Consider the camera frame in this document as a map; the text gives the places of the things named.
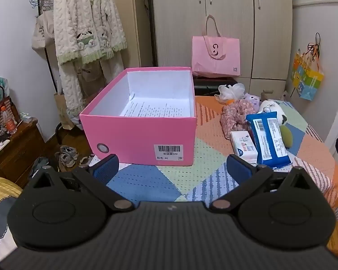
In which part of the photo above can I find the waste bin with dark bag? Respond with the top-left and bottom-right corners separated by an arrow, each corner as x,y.
31,157 -> 57,178

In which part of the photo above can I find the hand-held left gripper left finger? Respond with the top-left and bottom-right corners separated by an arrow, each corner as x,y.
25,154 -> 136,212

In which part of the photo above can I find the khaki garment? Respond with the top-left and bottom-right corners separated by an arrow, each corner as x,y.
77,60 -> 107,99

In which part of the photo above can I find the brown paper bag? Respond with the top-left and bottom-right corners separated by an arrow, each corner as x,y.
54,91 -> 74,130

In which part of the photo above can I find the black folded stand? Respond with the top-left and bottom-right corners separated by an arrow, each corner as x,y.
142,0 -> 158,68

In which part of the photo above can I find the printed plastic bag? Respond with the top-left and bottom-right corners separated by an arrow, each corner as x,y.
68,108 -> 83,127

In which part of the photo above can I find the black suitcase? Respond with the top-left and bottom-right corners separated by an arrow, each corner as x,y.
193,76 -> 237,97

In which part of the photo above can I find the orange drink bottle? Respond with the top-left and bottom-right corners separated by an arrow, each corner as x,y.
0,105 -> 18,135

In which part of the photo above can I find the black clothes rack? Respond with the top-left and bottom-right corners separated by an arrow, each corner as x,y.
38,0 -> 59,90

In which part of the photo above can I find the yellow grey bedding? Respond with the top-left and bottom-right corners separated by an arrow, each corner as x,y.
0,176 -> 23,262

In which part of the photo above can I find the purple plush toy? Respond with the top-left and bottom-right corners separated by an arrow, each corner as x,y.
244,93 -> 261,107

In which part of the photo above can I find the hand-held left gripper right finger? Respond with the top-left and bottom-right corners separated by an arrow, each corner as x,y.
210,155 -> 319,213

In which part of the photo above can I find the blue wet wipes pack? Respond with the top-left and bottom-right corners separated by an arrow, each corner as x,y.
246,112 -> 292,170

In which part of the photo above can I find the white tissue pack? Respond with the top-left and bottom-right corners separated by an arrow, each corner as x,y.
230,131 -> 258,164

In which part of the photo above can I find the pink tote bag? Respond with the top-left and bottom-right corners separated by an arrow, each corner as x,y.
192,15 -> 241,77

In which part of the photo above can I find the beige wooden wardrobe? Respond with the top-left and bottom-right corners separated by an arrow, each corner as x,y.
151,0 -> 293,100

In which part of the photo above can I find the green plush ball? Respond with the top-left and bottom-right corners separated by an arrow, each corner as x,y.
280,124 -> 294,149

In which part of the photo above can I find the cream knitted cardigan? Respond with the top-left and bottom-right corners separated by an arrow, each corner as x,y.
53,0 -> 128,130

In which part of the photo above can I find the grey sneaker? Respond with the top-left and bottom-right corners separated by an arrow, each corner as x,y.
58,155 -> 76,172
55,146 -> 79,161

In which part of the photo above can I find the printed paper sheet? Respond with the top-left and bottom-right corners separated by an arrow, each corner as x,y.
120,91 -> 192,118

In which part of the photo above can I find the beige canvas tote bag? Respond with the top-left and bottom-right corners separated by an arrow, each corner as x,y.
32,11 -> 55,52

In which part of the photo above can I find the white refrigerator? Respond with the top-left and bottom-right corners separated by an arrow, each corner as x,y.
284,0 -> 338,135

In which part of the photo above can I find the pink floral cloth headband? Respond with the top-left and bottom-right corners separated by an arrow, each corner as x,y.
220,99 -> 257,140

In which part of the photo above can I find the patchwork tablecloth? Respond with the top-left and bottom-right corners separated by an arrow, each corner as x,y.
106,95 -> 338,221

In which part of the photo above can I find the colourful gift bag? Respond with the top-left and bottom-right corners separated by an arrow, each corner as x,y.
291,33 -> 325,101

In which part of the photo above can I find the brown sandal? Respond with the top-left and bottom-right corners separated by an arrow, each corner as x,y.
79,154 -> 96,166

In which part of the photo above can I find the wooden cabinet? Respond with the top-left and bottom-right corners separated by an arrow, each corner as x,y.
0,119 -> 46,189

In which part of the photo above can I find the pink cardboard box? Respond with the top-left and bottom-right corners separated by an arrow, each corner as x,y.
79,67 -> 198,166

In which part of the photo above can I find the white plush toy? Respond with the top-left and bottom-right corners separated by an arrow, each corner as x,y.
258,99 -> 288,126

